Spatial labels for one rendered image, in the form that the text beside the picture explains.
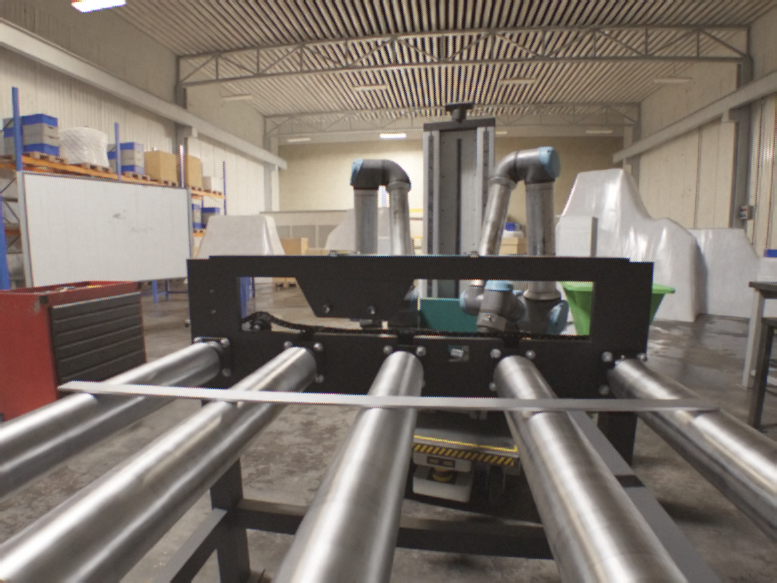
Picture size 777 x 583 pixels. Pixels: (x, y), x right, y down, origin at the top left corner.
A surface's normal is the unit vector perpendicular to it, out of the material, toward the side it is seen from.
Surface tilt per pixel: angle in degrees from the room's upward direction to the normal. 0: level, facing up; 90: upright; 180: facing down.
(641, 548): 3
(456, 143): 90
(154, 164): 90
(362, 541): 31
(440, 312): 90
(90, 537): 48
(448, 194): 90
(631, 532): 3
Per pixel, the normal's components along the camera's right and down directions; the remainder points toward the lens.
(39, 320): -0.14, 0.12
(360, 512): 0.33, -0.93
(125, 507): 0.66, -0.73
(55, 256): 0.84, 0.07
